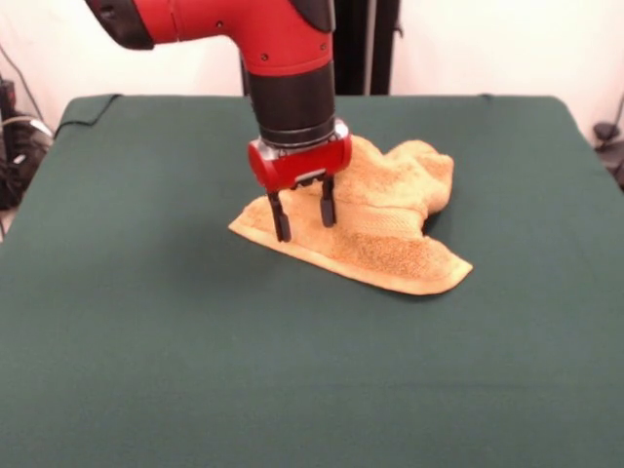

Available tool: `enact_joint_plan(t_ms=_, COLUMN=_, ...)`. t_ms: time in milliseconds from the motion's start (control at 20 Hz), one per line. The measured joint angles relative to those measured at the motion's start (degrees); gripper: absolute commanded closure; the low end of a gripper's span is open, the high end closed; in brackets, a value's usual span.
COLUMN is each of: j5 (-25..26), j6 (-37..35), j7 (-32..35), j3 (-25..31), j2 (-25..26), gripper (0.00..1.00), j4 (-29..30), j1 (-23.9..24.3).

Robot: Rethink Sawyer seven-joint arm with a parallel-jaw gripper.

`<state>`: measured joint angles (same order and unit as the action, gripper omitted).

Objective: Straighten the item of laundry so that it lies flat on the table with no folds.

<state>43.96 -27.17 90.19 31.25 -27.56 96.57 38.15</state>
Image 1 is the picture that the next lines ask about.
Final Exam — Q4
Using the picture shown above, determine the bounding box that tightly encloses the black cable tangle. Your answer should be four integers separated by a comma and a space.
0, 121, 50, 212

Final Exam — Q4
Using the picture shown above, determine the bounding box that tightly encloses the white cable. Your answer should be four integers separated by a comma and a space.
0, 112, 54, 142

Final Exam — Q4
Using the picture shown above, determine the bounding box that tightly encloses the tan terry towel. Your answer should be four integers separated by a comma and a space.
227, 135, 475, 297

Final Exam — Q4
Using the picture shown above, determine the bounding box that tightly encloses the dark green tablecloth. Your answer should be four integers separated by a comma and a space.
0, 94, 624, 468

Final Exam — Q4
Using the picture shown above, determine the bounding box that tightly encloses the black power strip red switch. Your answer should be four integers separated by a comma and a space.
0, 77, 16, 123

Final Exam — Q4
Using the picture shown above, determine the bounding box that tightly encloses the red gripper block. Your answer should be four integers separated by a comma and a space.
247, 118, 354, 245

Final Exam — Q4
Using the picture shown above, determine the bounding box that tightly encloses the black plug adapter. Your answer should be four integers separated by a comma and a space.
593, 122, 621, 147

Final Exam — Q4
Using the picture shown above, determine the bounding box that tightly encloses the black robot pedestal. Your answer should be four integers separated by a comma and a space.
333, 0, 406, 97

